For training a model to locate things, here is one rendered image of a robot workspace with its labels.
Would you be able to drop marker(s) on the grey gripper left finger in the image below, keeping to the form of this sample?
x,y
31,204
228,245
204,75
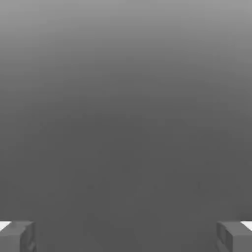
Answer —
x,y
13,238

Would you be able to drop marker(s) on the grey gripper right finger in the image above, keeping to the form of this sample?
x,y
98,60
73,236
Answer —
x,y
236,238

